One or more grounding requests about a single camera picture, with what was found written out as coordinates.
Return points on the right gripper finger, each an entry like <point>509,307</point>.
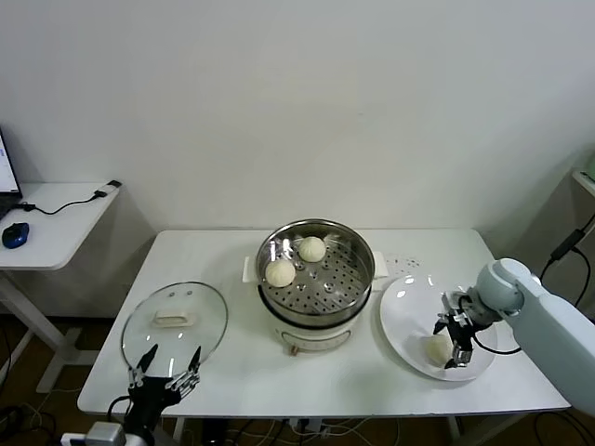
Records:
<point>461,358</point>
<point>442,324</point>

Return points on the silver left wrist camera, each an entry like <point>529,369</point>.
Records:
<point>104,434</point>

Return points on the glass pot lid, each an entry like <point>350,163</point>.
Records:
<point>204,316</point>

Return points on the white table leg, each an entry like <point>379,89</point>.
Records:
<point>454,425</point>
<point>180,429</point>

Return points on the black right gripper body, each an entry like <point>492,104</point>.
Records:
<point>462,325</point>

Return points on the perforated steel steamer basket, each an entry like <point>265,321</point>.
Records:
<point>344,283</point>

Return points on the white side desk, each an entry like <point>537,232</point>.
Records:
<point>56,232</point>

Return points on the black laptop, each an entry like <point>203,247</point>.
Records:
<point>7,181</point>

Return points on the white round plate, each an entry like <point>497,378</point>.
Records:
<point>400,325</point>

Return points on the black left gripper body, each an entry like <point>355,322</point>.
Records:
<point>149,397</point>

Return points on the white electric cooker base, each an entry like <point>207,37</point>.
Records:
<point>316,339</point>

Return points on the blue computer mouse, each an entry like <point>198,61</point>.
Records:
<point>15,234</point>

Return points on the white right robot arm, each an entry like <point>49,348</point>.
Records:
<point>548,325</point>

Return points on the white shelf board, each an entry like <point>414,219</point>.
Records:
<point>586,182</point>

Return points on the white steamed baozi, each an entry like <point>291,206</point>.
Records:
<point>434,349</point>
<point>280,272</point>
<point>311,248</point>

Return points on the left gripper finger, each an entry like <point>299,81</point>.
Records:
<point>195,360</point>
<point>149,358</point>

